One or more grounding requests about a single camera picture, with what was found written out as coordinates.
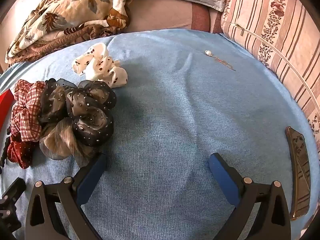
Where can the floral leaf quilt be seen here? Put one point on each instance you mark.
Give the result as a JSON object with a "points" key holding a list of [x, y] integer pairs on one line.
{"points": [[62, 12]]}

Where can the white cherry print scrunchie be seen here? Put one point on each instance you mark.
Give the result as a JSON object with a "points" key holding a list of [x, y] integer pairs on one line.
{"points": [[105, 67]]}

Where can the brown hair barrette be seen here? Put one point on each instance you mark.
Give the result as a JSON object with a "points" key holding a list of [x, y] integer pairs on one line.
{"points": [[300, 170]]}

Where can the pink bed sheet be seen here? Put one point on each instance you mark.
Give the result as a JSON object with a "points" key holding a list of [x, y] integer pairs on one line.
{"points": [[160, 15]]}

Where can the dark red dotted scrunchie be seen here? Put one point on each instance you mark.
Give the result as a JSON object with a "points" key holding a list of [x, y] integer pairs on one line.
{"points": [[20, 152]]}

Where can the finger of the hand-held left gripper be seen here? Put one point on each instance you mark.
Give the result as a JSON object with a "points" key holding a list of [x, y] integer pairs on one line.
{"points": [[15, 187]]}

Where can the red plaid scrunchie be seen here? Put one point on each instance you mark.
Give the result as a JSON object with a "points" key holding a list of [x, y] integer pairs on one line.
{"points": [[25, 110]]}

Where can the red tray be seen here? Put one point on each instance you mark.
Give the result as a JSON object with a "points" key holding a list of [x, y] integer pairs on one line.
{"points": [[5, 105]]}

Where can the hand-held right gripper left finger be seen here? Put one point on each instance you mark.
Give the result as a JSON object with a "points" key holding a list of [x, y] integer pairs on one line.
{"points": [[91, 177]]}

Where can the black sheer dotted scrunchie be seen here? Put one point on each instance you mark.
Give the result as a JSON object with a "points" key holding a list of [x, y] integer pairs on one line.
{"points": [[87, 110]]}

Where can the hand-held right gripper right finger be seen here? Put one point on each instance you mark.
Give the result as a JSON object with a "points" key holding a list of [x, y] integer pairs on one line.
{"points": [[223, 177]]}

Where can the striped floral pillow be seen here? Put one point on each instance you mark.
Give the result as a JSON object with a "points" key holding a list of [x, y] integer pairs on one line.
{"points": [[275, 30]]}

